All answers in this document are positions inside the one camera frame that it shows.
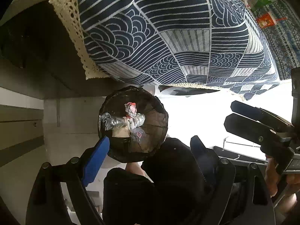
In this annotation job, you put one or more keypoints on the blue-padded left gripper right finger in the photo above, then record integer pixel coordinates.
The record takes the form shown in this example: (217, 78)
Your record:
(205, 160)

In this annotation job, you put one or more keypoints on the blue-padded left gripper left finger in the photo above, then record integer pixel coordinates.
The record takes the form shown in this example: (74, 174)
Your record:
(95, 160)

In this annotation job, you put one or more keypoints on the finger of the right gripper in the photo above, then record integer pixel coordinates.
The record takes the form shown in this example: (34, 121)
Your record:
(261, 115)
(251, 130)

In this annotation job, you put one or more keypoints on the brown paper cup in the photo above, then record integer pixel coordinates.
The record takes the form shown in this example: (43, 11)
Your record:
(120, 132)

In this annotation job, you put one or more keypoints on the black trash bin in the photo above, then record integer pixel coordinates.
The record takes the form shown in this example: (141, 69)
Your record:
(145, 140)

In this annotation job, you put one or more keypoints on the person's right hand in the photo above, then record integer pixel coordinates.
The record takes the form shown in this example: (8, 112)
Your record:
(272, 178)

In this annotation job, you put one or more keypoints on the patterned blue curtain cloth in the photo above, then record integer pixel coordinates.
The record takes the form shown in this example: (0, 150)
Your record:
(283, 37)

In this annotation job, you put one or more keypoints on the red paper cup with straw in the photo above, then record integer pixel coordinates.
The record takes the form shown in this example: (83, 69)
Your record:
(268, 20)

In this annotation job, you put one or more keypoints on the blue white patterned tablecloth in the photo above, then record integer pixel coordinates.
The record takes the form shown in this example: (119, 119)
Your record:
(214, 44)

